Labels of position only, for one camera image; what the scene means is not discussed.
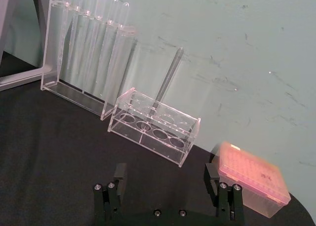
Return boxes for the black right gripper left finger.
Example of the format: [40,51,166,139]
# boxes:
[93,163,128,222]

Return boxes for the tall clear acrylic tube rack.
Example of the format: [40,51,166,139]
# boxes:
[40,0,138,121]

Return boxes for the pale grey stand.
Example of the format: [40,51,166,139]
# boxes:
[0,0,54,92]

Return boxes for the grey translucent tube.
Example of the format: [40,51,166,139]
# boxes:
[151,47,185,115]

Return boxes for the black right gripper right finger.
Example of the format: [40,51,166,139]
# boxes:
[203,163,245,222]

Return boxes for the black table cloth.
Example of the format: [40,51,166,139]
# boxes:
[0,50,316,226]

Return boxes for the orange translucent tip box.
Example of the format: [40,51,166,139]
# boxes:
[209,141,291,218]

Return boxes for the clear plastic tube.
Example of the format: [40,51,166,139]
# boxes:
[80,0,98,94]
[98,0,119,97]
[61,0,76,72]
[91,0,107,90]
[106,2,131,109]

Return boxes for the low clear acrylic rack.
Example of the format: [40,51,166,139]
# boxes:
[108,87,201,168]

